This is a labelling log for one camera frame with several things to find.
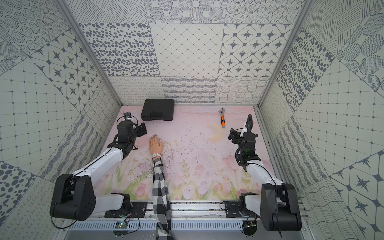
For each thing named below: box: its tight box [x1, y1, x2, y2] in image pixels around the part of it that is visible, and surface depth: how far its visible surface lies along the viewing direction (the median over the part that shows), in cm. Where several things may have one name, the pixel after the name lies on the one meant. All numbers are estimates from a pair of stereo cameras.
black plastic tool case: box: [140, 99, 175, 121], surface depth 117 cm
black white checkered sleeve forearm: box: [152, 157, 174, 240], surface depth 73 cm
